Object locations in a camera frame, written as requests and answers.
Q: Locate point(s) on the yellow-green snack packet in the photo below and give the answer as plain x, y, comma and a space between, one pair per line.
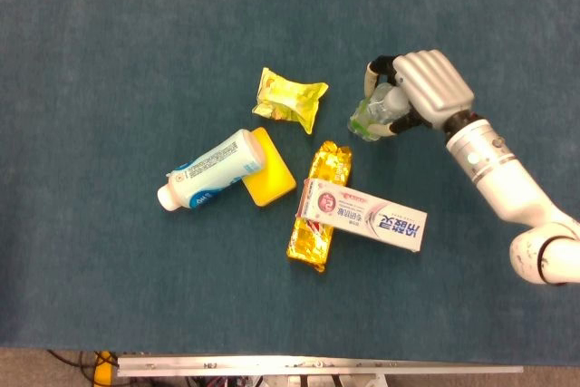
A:
290, 99

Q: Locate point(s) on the gold foil biscuit pack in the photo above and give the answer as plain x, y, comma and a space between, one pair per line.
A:
331, 165

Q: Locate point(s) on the white toothpaste box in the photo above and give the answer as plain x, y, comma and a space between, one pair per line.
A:
371, 219

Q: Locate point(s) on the blue table cloth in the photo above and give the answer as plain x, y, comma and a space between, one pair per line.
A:
90, 269

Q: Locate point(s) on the clear water bottle green label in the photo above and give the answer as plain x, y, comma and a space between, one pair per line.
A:
376, 108

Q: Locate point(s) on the yellow scouring sponge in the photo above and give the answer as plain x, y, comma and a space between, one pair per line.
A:
272, 183

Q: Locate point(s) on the white blue yogurt bottle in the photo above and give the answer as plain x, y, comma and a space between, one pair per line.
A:
208, 169

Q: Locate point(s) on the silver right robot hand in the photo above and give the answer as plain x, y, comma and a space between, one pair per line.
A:
435, 83

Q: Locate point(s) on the aluminium frame rail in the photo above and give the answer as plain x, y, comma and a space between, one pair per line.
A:
272, 365

